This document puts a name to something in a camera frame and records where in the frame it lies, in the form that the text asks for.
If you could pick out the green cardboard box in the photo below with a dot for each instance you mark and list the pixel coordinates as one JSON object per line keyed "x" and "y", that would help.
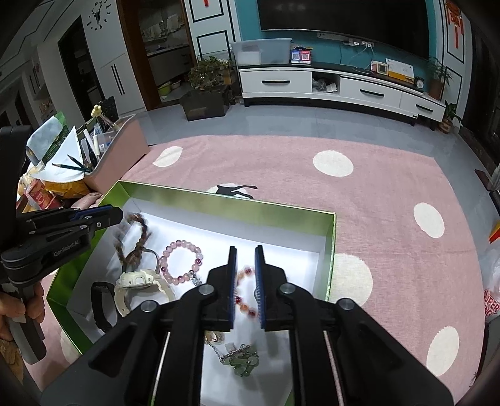
{"x": 289, "y": 242}

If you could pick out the pink small screen device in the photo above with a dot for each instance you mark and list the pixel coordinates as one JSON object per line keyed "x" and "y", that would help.
{"x": 379, "y": 68}

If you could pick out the dark planter box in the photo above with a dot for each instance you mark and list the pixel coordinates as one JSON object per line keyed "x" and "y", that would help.
{"x": 205, "y": 105}

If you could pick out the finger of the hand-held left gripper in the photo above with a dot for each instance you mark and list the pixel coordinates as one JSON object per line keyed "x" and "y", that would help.
{"x": 107, "y": 222}
{"x": 97, "y": 212}

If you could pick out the red wall hanging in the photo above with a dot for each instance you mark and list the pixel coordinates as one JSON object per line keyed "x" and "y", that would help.
{"x": 455, "y": 19}

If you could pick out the black wristband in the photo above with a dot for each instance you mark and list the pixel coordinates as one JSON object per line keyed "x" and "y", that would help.
{"x": 102, "y": 320}

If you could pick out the person's left hand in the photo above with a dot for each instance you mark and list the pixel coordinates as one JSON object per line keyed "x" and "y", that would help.
{"x": 9, "y": 312}

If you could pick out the small black alarm clock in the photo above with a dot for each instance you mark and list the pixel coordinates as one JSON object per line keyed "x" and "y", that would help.
{"x": 419, "y": 83}

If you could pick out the pink storage bin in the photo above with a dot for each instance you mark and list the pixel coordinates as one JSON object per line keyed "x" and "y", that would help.
{"x": 121, "y": 152}

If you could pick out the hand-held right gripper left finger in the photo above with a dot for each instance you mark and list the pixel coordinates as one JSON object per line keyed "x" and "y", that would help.
{"x": 233, "y": 281}

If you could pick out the dark pencil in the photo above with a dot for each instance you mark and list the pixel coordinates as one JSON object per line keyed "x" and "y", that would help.
{"x": 78, "y": 161}
{"x": 70, "y": 166}

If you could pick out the white wardrobe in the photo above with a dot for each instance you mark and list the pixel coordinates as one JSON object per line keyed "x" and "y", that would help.
{"x": 121, "y": 82}

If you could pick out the orange cardboard box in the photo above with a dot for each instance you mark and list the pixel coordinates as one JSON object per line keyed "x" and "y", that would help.
{"x": 495, "y": 233}

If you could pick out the red code stand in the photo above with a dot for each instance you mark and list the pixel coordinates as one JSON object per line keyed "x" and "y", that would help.
{"x": 306, "y": 56}

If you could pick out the silver bangle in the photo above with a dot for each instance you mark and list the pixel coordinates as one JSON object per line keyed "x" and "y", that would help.
{"x": 155, "y": 255}

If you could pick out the white plastic bag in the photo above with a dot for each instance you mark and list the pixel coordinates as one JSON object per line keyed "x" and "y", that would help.
{"x": 492, "y": 281}

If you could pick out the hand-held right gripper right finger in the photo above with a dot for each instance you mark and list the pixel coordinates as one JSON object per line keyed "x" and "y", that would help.
{"x": 259, "y": 281}

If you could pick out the dusty pink cloth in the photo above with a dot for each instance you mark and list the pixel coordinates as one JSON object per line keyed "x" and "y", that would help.
{"x": 84, "y": 201}

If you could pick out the black wall clock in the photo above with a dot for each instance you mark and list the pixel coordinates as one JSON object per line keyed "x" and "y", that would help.
{"x": 99, "y": 13}

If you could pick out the yellow snack bag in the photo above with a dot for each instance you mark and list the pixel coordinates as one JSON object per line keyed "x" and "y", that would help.
{"x": 66, "y": 188}

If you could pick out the white paper sheet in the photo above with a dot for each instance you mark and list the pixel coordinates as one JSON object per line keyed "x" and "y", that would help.
{"x": 64, "y": 152}

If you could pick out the red snack packet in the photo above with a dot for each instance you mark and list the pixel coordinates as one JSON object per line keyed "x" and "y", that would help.
{"x": 41, "y": 197}

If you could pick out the cream wrist watch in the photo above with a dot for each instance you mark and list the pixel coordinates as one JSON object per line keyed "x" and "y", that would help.
{"x": 136, "y": 279}

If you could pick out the black television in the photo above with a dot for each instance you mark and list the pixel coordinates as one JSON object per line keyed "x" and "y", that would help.
{"x": 343, "y": 19}

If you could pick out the potted plant in brown pot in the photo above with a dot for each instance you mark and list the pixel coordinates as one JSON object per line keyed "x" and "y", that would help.
{"x": 435, "y": 88}

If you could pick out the white TV cabinet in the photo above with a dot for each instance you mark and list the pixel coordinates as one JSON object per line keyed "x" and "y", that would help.
{"x": 273, "y": 84}

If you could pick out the small floor potted plant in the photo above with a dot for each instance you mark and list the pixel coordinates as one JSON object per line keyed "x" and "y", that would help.
{"x": 447, "y": 123}

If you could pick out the desk calendar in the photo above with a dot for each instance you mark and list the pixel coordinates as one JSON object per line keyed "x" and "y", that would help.
{"x": 400, "y": 70}

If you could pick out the blue code stand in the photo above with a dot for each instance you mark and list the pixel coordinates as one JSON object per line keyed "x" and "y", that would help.
{"x": 295, "y": 56}

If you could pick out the white power strip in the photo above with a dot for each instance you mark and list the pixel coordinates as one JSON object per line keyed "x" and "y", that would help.
{"x": 336, "y": 37}

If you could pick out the clear plastic storage bin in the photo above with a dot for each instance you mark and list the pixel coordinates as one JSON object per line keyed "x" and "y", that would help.
{"x": 265, "y": 52}

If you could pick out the leafy potted plant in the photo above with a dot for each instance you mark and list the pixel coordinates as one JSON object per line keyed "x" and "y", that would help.
{"x": 205, "y": 74}

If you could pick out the green wash basin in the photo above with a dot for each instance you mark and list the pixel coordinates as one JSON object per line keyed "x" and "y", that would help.
{"x": 170, "y": 88}

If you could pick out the pink dotted rug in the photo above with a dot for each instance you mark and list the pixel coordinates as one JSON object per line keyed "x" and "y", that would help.
{"x": 273, "y": 164}

